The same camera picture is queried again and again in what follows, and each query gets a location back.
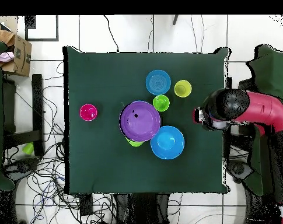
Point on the small patterned blue bowl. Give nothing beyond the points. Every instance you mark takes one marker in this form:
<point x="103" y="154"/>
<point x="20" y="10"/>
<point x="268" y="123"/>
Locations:
<point x="158" y="82"/>

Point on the purple plastic bowl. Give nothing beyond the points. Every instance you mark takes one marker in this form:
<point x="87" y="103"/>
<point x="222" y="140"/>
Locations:
<point x="140" y="121"/>

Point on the pink plastic cup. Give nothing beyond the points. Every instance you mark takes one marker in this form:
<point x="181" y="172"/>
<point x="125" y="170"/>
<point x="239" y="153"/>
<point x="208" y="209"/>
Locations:
<point x="88" y="112"/>

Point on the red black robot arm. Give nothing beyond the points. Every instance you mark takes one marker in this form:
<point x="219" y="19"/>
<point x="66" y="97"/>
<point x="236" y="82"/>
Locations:
<point x="260" y="109"/>

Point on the yellow plastic cup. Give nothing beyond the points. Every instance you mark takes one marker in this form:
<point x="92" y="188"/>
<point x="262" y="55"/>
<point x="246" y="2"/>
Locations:
<point x="182" y="88"/>

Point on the green plastic cup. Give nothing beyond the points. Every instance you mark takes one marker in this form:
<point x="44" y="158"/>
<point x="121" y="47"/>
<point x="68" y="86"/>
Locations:
<point x="161" y="103"/>

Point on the large blue plastic bowl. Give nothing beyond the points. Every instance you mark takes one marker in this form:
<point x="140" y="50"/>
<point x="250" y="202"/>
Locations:
<point x="168" y="143"/>

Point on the black cabinet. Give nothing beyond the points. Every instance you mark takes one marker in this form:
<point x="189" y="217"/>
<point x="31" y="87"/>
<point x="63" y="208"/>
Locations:
<point x="245" y="84"/>

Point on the dark grey machine foot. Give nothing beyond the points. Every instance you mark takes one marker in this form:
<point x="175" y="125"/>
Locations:
<point x="22" y="165"/>
<point x="238" y="169"/>

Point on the green plastic bowl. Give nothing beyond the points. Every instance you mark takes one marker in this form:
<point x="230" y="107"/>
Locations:
<point x="134" y="143"/>

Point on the dark green tablecloth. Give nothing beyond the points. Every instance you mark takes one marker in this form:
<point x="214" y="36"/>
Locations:
<point x="108" y="168"/>

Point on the black power adapter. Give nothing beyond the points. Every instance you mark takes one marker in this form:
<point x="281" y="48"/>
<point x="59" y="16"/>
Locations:
<point x="86" y="205"/>

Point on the black metal stand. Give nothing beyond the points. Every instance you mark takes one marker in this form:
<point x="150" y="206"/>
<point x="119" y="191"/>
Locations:
<point x="37" y="105"/>

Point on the green cup on floor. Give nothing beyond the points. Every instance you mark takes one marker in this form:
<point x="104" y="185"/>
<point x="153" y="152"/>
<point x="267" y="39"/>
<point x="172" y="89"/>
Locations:
<point x="28" y="148"/>

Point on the cardboard box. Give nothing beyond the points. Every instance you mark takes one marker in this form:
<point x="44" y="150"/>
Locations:
<point x="22" y="63"/>

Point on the pink cloth bundle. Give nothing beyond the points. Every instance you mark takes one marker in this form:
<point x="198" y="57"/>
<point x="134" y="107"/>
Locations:
<point x="6" y="57"/>

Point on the black square frame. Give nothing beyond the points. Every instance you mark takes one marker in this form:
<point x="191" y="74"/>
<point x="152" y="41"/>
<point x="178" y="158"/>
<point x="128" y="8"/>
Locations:
<point x="29" y="23"/>

